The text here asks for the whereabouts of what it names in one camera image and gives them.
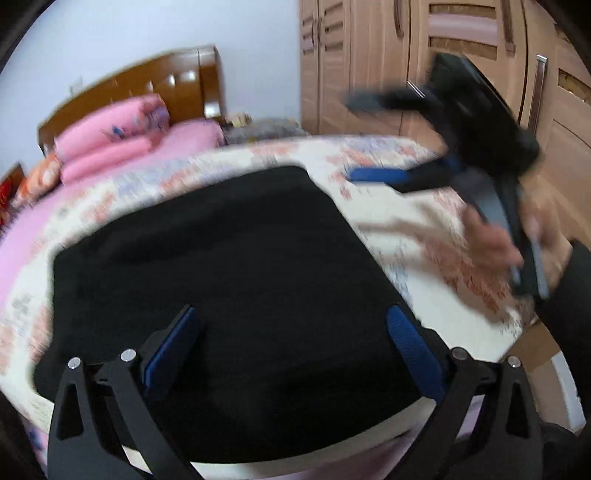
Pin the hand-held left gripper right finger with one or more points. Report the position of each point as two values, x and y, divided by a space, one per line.
411 350

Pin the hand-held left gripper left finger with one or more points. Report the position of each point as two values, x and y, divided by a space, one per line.
171 350

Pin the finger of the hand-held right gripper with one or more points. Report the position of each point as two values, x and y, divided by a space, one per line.
376 175
369 99

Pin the black pants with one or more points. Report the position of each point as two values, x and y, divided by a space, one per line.
231 277

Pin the person's right hand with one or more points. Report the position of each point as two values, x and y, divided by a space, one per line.
491 244

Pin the wooden wardrobe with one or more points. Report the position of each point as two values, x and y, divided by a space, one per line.
369 55

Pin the floral blanket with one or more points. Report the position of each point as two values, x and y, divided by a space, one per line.
323 152

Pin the cardboard box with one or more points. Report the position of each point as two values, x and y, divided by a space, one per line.
538 350

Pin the small cream object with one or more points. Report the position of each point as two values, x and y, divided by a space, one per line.
240 120

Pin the pink bedsheet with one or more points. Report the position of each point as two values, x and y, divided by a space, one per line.
27 230

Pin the orange patterned pillow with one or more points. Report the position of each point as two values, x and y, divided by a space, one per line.
39 180

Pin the pink folded quilt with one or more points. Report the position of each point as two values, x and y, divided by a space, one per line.
106 134

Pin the red patterned box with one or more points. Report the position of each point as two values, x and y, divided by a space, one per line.
9 189

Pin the wooden headboard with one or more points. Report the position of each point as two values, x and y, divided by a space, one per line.
138 78

